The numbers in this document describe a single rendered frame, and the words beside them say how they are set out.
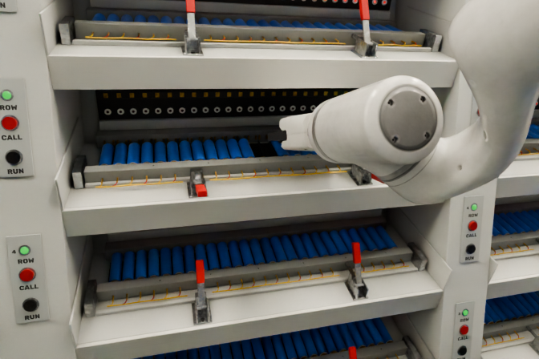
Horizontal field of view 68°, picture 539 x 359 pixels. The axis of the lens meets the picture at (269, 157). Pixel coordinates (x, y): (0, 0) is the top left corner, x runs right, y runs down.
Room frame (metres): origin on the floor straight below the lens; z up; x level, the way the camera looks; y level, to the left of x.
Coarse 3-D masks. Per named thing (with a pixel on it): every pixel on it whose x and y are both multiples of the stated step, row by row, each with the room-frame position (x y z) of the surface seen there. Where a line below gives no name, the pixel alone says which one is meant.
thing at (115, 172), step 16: (192, 160) 0.62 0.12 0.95; (208, 160) 0.62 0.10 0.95; (224, 160) 0.62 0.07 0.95; (240, 160) 0.63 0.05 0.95; (256, 160) 0.63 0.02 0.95; (272, 160) 0.64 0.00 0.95; (288, 160) 0.64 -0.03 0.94; (304, 160) 0.65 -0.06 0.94; (320, 160) 0.65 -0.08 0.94; (96, 176) 0.57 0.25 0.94; (112, 176) 0.57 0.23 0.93; (128, 176) 0.58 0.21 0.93; (144, 176) 0.59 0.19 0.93; (160, 176) 0.59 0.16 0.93; (176, 176) 0.60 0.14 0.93; (256, 176) 0.61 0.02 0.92; (272, 176) 0.62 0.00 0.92
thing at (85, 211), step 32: (128, 128) 0.70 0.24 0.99; (64, 160) 0.54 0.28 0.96; (96, 160) 0.64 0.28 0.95; (64, 192) 0.53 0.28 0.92; (96, 192) 0.56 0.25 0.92; (128, 192) 0.56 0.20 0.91; (160, 192) 0.57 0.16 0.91; (224, 192) 0.58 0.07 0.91; (256, 192) 0.59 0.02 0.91; (288, 192) 0.60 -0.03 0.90; (320, 192) 0.61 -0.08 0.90; (352, 192) 0.62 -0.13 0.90; (384, 192) 0.64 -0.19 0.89; (64, 224) 0.52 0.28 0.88; (96, 224) 0.53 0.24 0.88; (128, 224) 0.54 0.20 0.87; (160, 224) 0.56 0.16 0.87; (192, 224) 0.57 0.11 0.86
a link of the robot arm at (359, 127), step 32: (352, 96) 0.41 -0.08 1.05; (384, 96) 0.37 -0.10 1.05; (416, 96) 0.38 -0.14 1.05; (320, 128) 0.47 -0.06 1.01; (352, 128) 0.39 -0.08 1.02; (384, 128) 0.36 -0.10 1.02; (416, 128) 0.37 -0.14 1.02; (352, 160) 0.44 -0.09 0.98; (384, 160) 0.37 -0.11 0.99; (416, 160) 0.37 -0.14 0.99
